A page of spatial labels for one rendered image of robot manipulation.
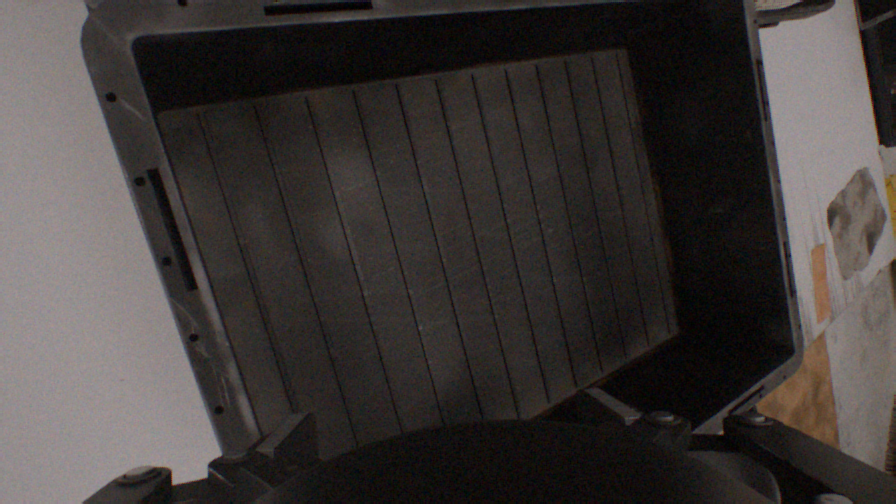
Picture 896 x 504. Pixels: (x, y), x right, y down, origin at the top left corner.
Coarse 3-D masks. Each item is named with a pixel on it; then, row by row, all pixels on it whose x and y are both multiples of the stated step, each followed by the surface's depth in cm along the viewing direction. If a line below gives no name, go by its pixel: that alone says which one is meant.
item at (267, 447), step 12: (288, 420) 14; (300, 420) 14; (312, 420) 15; (276, 432) 13; (288, 432) 13; (300, 432) 13; (312, 432) 15; (264, 444) 12; (276, 444) 12; (288, 444) 12; (300, 444) 13; (312, 444) 15
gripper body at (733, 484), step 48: (432, 432) 4; (480, 432) 4; (528, 432) 4; (576, 432) 4; (288, 480) 4; (336, 480) 3; (384, 480) 3; (432, 480) 3; (480, 480) 3; (528, 480) 3; (576, 480) 3; (624, 480) 3; (672, 480) 3; (720, 480) 3
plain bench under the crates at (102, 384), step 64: (0, 0) 31; (64, 0) 33; (0, 64) 32; (64, 64) 33; (768, 64) 75; (832, 64) 84; (0, 128) 32; (64, 128) 33; (832, 128) 85; (0, 192) 32; (64, 192) 33; (128, 192) 35; (832, 192) 85; (0, 256) 32; (64, 256) 33; (128, 256) 35; (832, 256) 85; (0, 320) 32; (64, 320) 33; (128, 320) 35; (832, 320) 85; (0, 384) 32; (64, 384) 33; (128, 384) 35; (192, 384) 37; (0, 448) 32; (64, 448) 33; (128, 448) 35; (192, 448) 37
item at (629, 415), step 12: (576, 396) 15; (588, 396) 14; (600, 396) 14; (576, 408) 16; (588, 408) 14; (600, 408) 13; (612, 408) 13; (624, 408) 13; (588, 420) 14; (600, 420) 13; (612, 420) 12; (624, 420) 12
